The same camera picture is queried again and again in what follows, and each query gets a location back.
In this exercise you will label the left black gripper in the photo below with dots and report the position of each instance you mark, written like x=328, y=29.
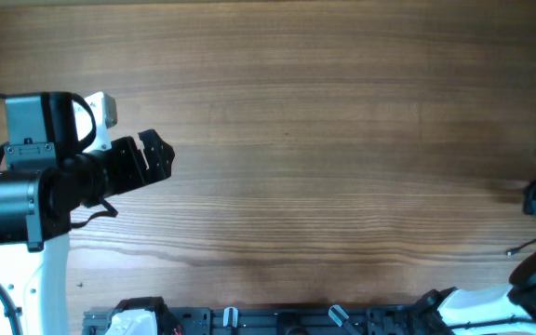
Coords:
x=159, y=167

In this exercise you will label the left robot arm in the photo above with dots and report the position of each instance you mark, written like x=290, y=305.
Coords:
x=58, y=158

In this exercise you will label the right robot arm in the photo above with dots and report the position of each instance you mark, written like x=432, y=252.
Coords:
x=508, y=308

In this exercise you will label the black aluminium base frame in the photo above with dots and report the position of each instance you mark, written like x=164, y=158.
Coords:
x=384, y=320

